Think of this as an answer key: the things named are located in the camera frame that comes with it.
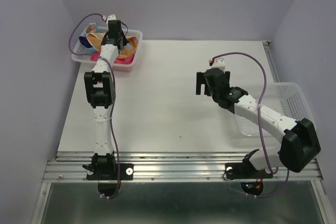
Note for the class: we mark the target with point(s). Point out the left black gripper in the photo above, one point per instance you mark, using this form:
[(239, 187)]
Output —
[(124, 41)]

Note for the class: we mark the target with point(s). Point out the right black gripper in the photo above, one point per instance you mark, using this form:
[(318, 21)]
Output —
[(201, 80)]

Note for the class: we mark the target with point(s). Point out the orange polka dot towel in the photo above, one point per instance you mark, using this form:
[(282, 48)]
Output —
[(95, 40)]

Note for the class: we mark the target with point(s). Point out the pink towel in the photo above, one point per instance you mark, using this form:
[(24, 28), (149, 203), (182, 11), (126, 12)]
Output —
[(124, 61)]

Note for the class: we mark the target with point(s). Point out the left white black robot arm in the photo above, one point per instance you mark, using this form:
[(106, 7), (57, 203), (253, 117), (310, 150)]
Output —
[(100, 93)]

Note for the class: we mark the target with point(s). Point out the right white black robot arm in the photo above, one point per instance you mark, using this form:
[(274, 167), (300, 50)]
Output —
[(299, 143)]

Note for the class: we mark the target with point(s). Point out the light blue towel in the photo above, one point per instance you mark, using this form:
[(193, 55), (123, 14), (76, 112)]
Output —
[(91, 49)]

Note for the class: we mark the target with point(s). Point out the purple towel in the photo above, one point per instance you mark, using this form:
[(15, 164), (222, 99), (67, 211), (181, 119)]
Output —
[(83, 40)]

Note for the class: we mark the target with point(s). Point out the white target basket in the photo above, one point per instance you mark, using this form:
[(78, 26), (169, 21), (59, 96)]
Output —
[(285, 98)]

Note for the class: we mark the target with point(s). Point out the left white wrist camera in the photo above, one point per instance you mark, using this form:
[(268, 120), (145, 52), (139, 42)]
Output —
[(111, 17)]

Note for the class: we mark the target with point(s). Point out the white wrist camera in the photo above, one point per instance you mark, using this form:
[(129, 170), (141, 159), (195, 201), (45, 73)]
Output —
[(218, 63), (111, 17)]

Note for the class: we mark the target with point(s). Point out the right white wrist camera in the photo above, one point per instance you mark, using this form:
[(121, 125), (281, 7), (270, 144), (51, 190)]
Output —
[(218, 63)]

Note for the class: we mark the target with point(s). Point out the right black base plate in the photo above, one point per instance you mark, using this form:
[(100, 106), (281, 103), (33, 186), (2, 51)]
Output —
[(243, 171)]

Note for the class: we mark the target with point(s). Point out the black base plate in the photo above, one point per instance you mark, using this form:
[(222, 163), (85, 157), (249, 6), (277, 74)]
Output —
[(126, 173), (243, 171)]

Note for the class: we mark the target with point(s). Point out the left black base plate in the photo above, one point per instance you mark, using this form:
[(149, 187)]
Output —
[(126, 173)]

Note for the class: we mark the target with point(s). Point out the aluminium mounting rail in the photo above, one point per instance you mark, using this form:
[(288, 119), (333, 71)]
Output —
[(152, 167)]

